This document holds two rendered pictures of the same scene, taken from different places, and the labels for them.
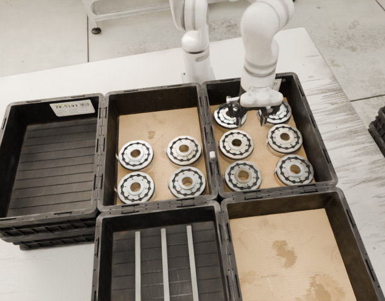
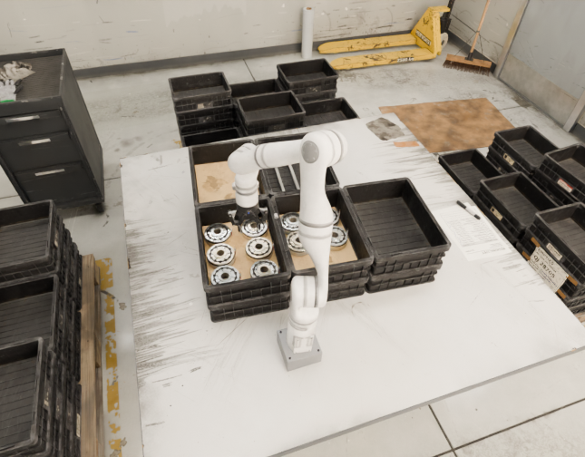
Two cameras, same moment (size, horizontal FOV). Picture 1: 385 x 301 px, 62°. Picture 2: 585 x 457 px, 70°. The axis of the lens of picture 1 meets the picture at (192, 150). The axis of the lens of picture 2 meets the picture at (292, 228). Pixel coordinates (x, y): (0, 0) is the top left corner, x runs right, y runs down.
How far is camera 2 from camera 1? 1.63 m
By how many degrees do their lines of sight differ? 75
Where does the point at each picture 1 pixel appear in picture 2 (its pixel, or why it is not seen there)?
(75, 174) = (375, 229)
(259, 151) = (240, 252)
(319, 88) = (161, 366)
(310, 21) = not seen: outside the picture
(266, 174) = (237, 237)
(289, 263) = (229, 195)
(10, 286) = not seen: hidden behind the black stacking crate
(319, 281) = (214, 189)
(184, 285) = (287, 184)
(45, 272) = not seen: hidden behind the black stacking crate
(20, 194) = (406, 215)
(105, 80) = (414, 363)
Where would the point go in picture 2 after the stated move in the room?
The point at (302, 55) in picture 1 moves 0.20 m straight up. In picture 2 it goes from (168, 423) to (153, 399)
